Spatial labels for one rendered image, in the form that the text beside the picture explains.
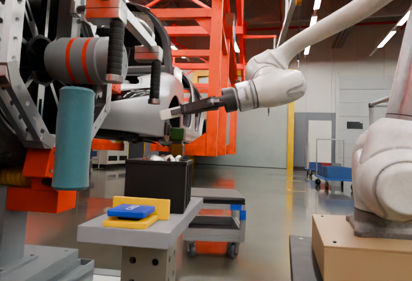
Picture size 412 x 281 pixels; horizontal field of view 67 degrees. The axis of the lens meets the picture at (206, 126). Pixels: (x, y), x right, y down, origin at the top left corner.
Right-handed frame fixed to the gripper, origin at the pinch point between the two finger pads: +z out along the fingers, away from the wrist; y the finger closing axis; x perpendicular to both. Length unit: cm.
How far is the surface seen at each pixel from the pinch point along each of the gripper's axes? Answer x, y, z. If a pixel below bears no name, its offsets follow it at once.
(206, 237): 60, -84, 6
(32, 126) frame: -1.8, 18.9, 32.2
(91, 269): 46, -22, 44
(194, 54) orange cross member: -197, -559, -5
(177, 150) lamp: 11.6, 0.5, 0.5
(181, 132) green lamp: 6.6, 0.6, -2.0
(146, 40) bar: -26.7, -5.9, 3.5
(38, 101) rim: -12.4, 2.5, 38.8
